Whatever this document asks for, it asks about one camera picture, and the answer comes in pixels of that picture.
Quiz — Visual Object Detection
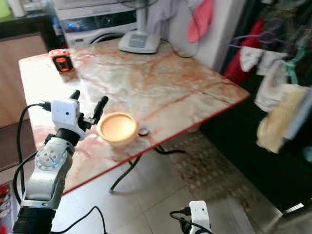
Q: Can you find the orange beige plastic bowl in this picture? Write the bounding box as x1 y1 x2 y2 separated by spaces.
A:
97 112 138 148

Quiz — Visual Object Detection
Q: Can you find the orange black small device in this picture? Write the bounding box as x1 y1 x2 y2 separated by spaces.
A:
49 49 75 74

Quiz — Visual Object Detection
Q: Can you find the brown wood cabinet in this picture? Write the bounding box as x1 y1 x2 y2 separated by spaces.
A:
0 33 47 128

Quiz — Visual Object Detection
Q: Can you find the white washing machine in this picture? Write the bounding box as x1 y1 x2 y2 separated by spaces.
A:
54 2 139 48

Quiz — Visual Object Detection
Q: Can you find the white standing fan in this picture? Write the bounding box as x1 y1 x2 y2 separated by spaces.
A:
118 0 162 54

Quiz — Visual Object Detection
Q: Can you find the marble pattern folding table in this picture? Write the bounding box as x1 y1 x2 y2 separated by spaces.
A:
19 38 250 193

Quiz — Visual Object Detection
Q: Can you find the green plastic container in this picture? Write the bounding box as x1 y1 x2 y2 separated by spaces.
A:
0 0 13 20

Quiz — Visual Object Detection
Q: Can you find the grey hanging garment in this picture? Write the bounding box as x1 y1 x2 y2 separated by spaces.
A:
146 0 198 35

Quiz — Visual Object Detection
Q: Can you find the red plastic crate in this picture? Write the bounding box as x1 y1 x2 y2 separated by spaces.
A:
0 183 13 234

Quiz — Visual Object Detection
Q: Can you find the pink hanging cloth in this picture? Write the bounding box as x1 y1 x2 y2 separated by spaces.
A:
187 0 215 43

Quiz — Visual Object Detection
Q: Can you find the small white hanging cloth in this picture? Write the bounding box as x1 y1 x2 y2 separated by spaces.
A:
240 46 264 73

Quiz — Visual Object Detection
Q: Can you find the large white hanging cloth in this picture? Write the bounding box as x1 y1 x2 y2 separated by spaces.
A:
253 58 291 113

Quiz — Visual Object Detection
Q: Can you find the purple clothes hanger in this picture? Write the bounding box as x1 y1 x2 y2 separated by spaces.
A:
233 30 281 48

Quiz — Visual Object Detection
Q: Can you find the yellow fluffy towel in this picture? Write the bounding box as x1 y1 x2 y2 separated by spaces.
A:
256 84 310 154

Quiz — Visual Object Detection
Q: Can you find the green clothes hanger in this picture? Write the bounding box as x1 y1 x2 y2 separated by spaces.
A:
285 49 310 86

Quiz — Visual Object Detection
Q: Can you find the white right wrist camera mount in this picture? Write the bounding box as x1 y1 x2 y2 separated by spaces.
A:
189 200 212 234

